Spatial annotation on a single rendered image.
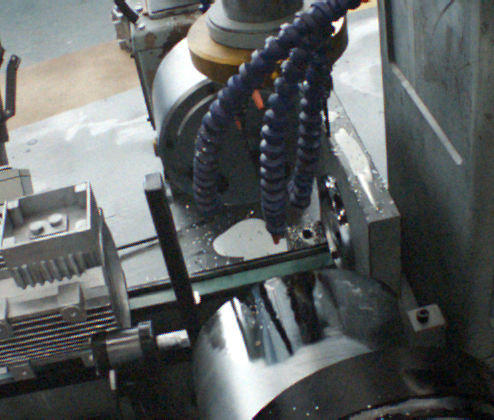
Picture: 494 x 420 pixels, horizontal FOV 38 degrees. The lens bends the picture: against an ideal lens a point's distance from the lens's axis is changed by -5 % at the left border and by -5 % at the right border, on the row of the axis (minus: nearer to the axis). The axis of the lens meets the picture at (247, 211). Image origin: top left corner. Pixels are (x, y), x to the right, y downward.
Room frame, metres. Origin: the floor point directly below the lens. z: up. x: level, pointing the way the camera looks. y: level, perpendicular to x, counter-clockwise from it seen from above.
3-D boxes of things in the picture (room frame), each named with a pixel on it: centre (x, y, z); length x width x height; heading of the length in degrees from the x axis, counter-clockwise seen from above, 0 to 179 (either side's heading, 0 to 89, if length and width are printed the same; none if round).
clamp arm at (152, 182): (0.62, 0.09, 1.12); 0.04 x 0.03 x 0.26; 93
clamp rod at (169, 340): (0.61, 0.13, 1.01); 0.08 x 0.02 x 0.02; 93
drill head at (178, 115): (1.11, 0.00, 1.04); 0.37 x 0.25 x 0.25; 3
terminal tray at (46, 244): (0.74, 0.25, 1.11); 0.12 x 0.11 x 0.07; 93
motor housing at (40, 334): (0.74, 0.29, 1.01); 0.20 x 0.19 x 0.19; 93
